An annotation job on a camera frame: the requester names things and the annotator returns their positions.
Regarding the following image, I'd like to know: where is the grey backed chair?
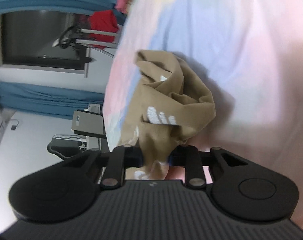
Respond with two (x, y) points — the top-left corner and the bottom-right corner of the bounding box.
(71, 103), (107, 144)

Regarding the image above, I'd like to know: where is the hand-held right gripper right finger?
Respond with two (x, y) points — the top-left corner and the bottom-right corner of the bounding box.
(168, 145), (249, 189)

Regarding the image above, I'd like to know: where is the narrow blue curtain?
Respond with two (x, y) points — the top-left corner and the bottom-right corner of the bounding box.
(0, 81), (107, 121)

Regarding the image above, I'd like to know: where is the wavy vanity mirror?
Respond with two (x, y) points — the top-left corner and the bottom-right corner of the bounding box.
(46, 134), (88, 161)

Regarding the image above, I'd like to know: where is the pastel bed sheet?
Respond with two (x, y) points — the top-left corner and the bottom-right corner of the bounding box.
(101, 0), (303, 213)

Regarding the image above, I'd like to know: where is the garment steamer stand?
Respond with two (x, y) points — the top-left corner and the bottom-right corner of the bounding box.
(52, 25), (120, 56)

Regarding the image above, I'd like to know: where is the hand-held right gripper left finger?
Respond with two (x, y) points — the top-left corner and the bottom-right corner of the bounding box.
(74, 144), (145, 189)

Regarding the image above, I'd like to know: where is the tan printed t-shirt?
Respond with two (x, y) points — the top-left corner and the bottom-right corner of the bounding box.
(121, 49), (216, 180)

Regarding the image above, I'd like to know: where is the white vanity desk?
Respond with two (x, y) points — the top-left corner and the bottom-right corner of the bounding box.
(78, 134), (110, 155)

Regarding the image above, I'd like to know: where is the red cloth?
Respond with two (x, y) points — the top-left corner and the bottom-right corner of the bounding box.
(88, 10), (120, 50)

